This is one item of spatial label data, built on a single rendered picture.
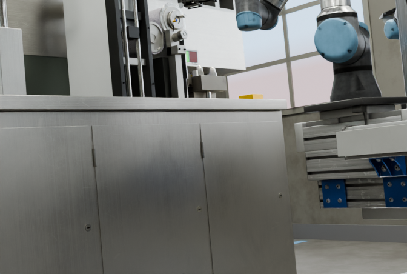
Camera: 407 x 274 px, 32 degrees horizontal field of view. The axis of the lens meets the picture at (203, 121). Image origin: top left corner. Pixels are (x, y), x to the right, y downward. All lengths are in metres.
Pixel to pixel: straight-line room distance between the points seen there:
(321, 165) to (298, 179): 3.55
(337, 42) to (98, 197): 0.82
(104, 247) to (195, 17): 1.64
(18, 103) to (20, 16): 0.88
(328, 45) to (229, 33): 1.72
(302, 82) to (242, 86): 0.70
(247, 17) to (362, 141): 0.51
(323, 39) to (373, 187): 0.46
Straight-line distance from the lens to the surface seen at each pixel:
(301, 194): 5.68
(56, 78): 2.81
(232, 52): 3.64
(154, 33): 2.74
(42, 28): 2.81
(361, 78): 2.09
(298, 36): 5.64
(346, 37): 1.96
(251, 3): 2.10
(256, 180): 2.69
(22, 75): 2.38
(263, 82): 5.90
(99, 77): 2.59
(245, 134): 2.65
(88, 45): 2.65
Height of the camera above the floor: 0.68
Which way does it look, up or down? 3 degrees up
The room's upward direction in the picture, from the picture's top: 5 degrees counter-clockwise
